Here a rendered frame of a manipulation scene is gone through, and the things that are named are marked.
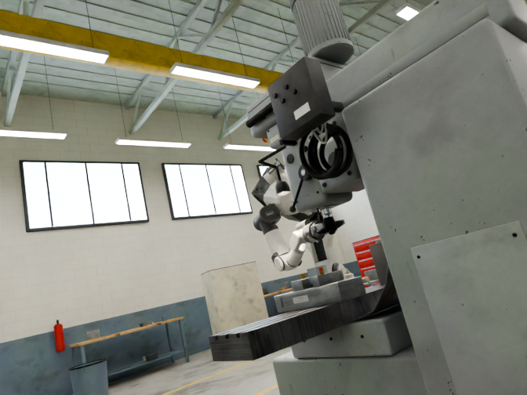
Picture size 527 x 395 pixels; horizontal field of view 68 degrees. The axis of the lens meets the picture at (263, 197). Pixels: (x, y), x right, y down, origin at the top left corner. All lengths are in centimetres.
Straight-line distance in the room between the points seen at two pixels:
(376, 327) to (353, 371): 22
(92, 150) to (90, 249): 229
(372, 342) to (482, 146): 74
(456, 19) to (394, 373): 112
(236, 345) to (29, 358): 755
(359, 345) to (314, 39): 119
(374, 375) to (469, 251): 60
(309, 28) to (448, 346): 127
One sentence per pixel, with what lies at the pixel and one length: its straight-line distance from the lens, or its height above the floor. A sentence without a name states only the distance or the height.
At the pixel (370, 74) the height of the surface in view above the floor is 166.
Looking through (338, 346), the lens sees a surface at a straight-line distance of 159.
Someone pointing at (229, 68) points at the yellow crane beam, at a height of 498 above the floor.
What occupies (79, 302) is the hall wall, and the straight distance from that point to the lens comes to 889.
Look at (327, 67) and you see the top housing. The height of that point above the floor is 184.
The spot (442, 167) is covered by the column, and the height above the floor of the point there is 124.
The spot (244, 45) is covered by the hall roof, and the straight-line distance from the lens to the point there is 922.
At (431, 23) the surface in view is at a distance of 142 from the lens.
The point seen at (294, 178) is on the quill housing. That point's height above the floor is 146.
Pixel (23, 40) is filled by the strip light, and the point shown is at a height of 430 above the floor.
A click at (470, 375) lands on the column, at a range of 127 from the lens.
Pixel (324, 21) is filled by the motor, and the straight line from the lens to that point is 176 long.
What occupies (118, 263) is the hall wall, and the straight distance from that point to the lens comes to 921.
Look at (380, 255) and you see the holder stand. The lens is 189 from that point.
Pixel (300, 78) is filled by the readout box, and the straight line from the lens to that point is 135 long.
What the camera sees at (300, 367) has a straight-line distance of 179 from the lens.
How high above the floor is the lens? 104
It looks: 13 degrees up
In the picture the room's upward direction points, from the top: 14 degrees counter-clockwise
